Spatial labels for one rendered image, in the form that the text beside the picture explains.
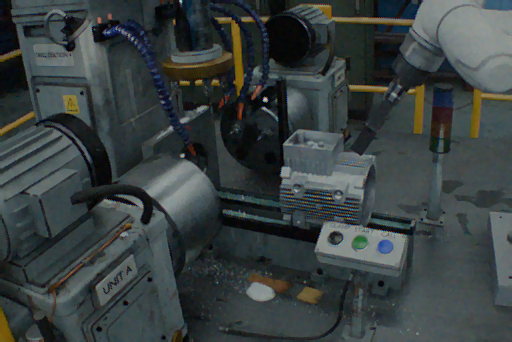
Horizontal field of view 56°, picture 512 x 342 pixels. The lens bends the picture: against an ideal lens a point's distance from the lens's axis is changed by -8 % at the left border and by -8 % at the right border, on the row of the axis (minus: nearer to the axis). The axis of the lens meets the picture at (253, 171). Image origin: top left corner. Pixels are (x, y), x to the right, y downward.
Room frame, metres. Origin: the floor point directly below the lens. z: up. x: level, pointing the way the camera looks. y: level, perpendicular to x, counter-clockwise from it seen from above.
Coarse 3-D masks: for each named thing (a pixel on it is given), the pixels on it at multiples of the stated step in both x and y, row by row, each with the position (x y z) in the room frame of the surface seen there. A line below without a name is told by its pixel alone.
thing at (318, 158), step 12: (300, 132) 1.20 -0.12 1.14; (312, 132) 1.20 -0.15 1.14; (324, 132) 1.18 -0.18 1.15; (288, 144) 1.13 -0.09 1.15; (300, 144) 1.19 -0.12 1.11; (312, 144) 1.15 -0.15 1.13; (324, 144) 1.14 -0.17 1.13; (336, 144) 1.11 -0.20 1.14; (288, 156) 1.12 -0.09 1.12; (300, 156) 1.11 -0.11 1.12; (312, 156) 1.10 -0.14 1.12; (324, 156) 1.08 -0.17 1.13; (336, 156) 1.11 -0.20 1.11; (300, 168) 1.11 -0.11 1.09; (312, 168) 1.09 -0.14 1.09; (324, 168) 1.08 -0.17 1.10
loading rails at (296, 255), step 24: (240, 192) 1.32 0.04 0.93; (240, 216) 1.20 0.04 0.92; (264, 216) 1.25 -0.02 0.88; (384, 216) 1.12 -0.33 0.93; (216, 240) 1.21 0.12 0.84; (240, 240) 1.17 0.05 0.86; (264, 240) 1.14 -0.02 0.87; (288, 240) 1.11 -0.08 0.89; (312, 240) 1.08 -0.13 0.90; (408, 240) 1.00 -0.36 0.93; (264, 264) 1.11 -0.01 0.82; (288, 264) 1.11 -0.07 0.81; (312, 264) 1.08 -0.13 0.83; (408, 264) 1.06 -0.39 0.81; (384, 288) 0.96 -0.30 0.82
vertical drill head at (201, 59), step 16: (176, 0) 1.26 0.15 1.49; (192, 0) 1.25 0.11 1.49; (208, 0) 1.28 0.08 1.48; (176, 16) 1.27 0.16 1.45; (192, 16) 1.25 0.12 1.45; (208, 16) 1.27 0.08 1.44; (176, 32) 1.28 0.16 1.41; (192, 32) 1.25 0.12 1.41; (208, 32) 1.27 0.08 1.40; (176, 48) 1.32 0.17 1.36; (192, 48) 1.25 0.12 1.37; (208, 48) 1.26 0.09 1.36; (176, 64) 1.23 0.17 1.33; (192, 64) 1.22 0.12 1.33; (208, 64) 1.21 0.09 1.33; (224, 64) 1.24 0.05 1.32; (176, 80) 1.27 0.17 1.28; (192, 80) 1.21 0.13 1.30; (208, 80) 1.22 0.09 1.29; (224, 80) 1.29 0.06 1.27; (176, 96) 1.28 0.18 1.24; (208, 96) 1.23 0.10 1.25; (224, 96) 1.30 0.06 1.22
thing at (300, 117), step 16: (256, 96) 1.46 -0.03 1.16; (272, 96) 1.47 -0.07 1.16; (288, 96) 1.51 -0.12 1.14; (304, 96) 1.58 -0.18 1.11; (224, 112) 1.51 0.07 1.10; (256, 112) 1.45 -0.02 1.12; (272, 112) 1.43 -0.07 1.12; (288, 112) 1.44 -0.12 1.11; (304, 112) 1.51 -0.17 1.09; (224, 128) 1.51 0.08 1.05; (240, 128) 1.46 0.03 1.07; (256, 128) 1.45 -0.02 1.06; (272, 128) 1.42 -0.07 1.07; (304, 128) 1.48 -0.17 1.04; (224, 144) 1.51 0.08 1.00; (240, 144) 1.48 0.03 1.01; (256, 144) 1.46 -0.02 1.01; (272, 144) 1.43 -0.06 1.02; (240, 160) 1.49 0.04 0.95; (256, 160) 1.46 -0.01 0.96; (272, 160) 1.43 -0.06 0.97
